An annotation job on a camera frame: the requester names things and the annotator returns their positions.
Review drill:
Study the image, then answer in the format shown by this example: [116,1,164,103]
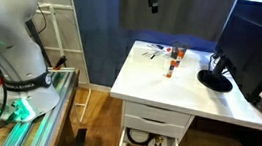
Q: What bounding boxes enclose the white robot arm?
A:
[0,0,59,116]

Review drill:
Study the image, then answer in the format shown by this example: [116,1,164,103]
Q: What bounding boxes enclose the aluminium rail robot base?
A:
[0,67,80,146]

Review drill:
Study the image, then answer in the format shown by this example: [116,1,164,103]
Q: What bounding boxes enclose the black mesh pen cup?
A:
[170,41,189,58]

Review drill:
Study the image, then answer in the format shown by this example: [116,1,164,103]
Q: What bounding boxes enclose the papers on desk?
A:
[143,44,171,59]

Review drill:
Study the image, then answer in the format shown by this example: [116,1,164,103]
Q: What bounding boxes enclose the white desk with drawers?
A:
[110,41,262,146]

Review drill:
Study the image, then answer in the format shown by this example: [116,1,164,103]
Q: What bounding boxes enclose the orange black clamp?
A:
[53,56,67,70]

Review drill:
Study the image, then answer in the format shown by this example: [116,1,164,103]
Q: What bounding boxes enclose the white metal rack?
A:
[22,0,104,124]

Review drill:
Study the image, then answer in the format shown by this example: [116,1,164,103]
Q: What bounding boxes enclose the beige curtain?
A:
[119,0,236,42]

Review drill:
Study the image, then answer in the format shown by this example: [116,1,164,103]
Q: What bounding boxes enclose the black computer monitor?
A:
[197,0,262,103]

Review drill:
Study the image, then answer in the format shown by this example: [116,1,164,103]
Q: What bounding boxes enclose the black coiled cable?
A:
[124,127,156,146]

